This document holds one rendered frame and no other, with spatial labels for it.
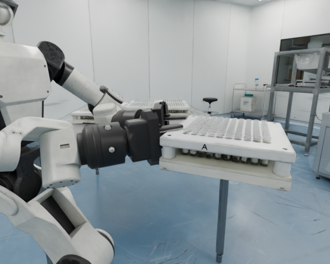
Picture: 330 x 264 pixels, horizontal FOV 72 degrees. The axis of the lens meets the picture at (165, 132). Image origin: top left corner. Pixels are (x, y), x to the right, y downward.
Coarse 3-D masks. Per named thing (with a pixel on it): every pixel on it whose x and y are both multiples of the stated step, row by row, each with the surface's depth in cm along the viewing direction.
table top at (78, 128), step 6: (126, 102) 257; (186, 102) 257; (78, 108) 210; (192, 108) 210; (192, 114) 180; (198, 114) 180; (204, 114) 180; (66, 120) 155; (174, 120) 155; (180, 120) 155; (78, 126) 138; (78, 132) 124; (30, 144) 112; (36, 144) 113
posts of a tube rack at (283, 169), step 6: (162, 150) 47; (168, 150) 46; (174, 150) 47; (162, 156) 47; (168, 156) 46; (174, 156) 47; (276, 162) 40; (282, 162) 39; (276, 168) 40; (282, 168) 39; (288, 168) 39; (276, 174) 40; (282, 174) 39; (288, 174) 39
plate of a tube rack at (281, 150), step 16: (272, 128) 53; (160, 144) 46; (176, 144) 45; (192, 144) 44; (208, 144) 42; (224, 144) 42; (240, 144) 42; (256, 144) 42; (272, 144) 42; (288, 144) 42; (272, 160) 39; (288, 160) 38
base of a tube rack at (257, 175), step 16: (160, 160) 47; (176, 160) 46; (192, 160) 46; (208, 160) 46; (224, 160) 46; (240, 160) 46; (208, 176) 44; (224, 176) 43; (240, 176) 42; (256, 176) 41; (272, 176) 40; (288, 176) 40
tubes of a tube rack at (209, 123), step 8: (208, 120) 56; (216, 120) 56; (224, 120) 56; (232, 120) 57; (240, 120) 57; (248, 120) 57; (200, 128) 50; (208, 128) 51; (216, 128) 49; (224, 128) 49; (232, 128) 49; (240, 128) 50; (248, 128) 49; (256, 128) 49
